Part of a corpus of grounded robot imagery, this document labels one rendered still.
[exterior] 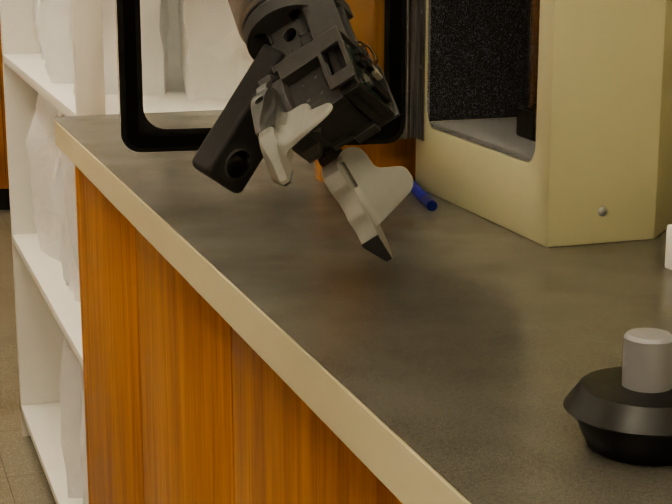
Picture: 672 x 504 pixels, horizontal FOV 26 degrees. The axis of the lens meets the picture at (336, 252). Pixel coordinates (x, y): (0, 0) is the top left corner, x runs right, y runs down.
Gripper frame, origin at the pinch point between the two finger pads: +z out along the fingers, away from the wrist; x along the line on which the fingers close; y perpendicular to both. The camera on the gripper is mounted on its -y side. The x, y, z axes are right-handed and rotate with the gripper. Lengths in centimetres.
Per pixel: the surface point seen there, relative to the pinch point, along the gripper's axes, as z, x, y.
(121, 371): -40, 57, -56
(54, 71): -131, 91, -77
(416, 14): -43, 33, 5
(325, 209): -24.6, 29.9, -11.4
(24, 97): -171, 128, -109
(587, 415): 27.5, -10.9, 14.5
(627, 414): 28.6, -11.0, 16.6
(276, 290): -2.4, 6.1, -8.6
